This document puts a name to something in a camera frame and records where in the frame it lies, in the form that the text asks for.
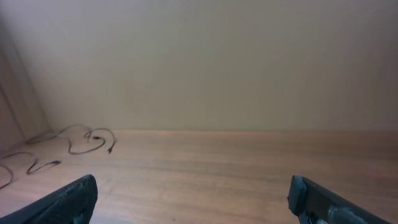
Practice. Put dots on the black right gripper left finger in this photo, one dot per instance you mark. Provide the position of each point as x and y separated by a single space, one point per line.
71 204

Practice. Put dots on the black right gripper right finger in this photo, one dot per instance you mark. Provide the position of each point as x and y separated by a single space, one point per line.
314 204

